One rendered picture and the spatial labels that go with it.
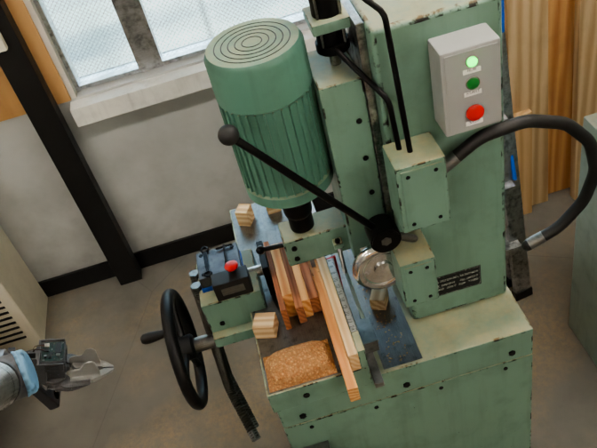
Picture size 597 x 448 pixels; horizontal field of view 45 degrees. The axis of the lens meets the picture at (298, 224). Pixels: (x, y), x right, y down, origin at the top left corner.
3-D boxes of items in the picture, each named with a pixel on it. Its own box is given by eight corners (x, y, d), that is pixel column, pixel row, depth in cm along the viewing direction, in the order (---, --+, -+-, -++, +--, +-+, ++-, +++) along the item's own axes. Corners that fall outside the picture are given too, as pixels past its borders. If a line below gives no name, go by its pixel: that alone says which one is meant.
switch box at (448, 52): (433, 119, 126) (426, 38, 115) (488, 103, 126) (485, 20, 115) (446, 139, 121) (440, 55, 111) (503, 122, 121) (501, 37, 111)
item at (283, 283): (275, 267, 167) (268, 245, 163) (284, 264, 167) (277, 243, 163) (289, 317, 155) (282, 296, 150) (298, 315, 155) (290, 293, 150)
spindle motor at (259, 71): (241, 168, 148) (196, 33, 128) (322, 144, 149) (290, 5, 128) (254, 221, 135) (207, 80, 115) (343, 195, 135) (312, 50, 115)
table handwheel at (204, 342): (202, 426, 172) (180, 317, 186) (281, 402, 172) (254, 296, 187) (167, 393, 147) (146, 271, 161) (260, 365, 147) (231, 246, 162)
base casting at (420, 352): (252, 288, 190) (244, 265, 184) (459, 227, 191) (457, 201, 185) (283, 430, 157) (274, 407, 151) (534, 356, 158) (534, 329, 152)
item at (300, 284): (292, 268, 166) (287, 251, 162) (299, 266, 166) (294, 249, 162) (306, 317, 154) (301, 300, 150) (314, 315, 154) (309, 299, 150)
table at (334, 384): (200, 236, 190) (193, 220, 186) (310, 204, 191) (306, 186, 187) (229, 428, 145) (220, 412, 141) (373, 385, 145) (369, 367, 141)
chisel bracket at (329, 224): (285, 251, 158) (276, 222, 153) (346, 232, 158) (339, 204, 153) (291, 273, 153) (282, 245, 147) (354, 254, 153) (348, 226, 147)
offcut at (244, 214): (239, 226, 181) (234, 212, 178) (243, 216, 183) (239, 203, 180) (250, 226, 180) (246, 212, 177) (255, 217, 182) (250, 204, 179)
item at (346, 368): (295, 225, 177) (292, 212, 174) (303, 222, 177) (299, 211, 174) (350, 402, 136) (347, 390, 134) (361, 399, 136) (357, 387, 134)
